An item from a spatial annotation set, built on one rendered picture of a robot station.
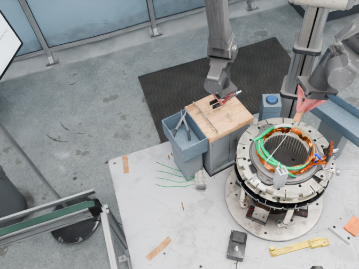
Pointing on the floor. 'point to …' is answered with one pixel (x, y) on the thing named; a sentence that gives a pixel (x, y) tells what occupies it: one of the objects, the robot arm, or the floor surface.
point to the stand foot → (80, 230)
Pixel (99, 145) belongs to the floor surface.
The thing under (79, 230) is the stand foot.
